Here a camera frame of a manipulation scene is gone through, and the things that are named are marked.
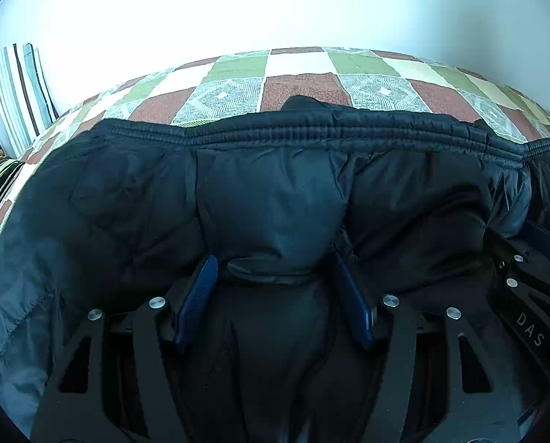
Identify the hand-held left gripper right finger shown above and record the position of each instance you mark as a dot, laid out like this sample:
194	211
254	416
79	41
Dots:
355	304

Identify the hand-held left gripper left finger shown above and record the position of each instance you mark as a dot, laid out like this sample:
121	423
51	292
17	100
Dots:
196	304

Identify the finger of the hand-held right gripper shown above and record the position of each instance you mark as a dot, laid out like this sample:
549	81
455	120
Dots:
505	258
545	240

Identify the black puffer jacket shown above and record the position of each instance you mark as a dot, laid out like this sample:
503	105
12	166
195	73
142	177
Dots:
275	203

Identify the grey striped headboard cushion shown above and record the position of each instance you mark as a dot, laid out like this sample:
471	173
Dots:
16	92

